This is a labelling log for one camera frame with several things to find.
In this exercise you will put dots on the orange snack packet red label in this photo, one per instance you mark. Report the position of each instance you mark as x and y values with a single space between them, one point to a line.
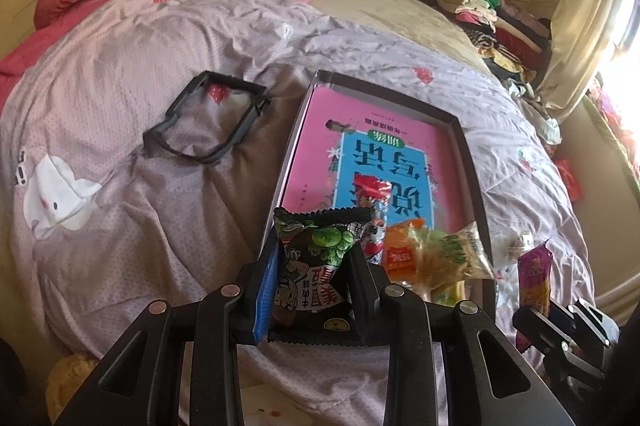
400 251

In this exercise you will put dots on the pink and blue book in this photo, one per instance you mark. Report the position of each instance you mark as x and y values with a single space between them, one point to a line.
350 116

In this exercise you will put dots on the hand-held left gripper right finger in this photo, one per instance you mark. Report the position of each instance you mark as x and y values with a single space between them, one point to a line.
367 301

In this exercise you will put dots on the beige bed sheet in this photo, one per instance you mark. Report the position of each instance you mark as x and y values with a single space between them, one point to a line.
400 21

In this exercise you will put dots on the cream curtain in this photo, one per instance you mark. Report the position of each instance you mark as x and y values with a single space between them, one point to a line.
580 31

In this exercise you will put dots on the grey cardboard box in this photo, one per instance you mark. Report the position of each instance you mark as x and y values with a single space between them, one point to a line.
292 156

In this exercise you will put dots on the black and green snack packet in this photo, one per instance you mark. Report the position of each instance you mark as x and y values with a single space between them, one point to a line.
310 256

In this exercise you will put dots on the yellow plush toy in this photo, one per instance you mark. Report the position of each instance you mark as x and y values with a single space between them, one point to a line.
70 381

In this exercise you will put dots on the purple printed bed cover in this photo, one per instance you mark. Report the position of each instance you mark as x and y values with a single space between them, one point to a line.
125 81

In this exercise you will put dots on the red and white snack packet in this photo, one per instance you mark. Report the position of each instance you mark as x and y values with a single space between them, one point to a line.
375 201

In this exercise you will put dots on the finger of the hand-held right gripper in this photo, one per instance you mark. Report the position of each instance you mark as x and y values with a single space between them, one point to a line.
587 321
535 326

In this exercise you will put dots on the red plastic bag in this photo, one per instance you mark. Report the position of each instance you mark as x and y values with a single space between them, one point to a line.
570 178

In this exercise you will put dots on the black plastic frame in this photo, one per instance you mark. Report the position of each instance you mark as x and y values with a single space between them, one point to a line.
240 126

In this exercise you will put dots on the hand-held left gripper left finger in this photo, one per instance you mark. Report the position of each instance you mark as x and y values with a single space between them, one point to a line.
262 301

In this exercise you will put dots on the stack of folded clothes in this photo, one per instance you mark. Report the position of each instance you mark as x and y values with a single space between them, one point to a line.
490 26

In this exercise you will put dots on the yellow-green clear snack packet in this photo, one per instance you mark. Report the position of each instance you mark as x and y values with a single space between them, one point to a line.
450 251

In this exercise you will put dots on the purple and yellow snack packet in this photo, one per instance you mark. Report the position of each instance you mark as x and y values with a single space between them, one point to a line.
535 276

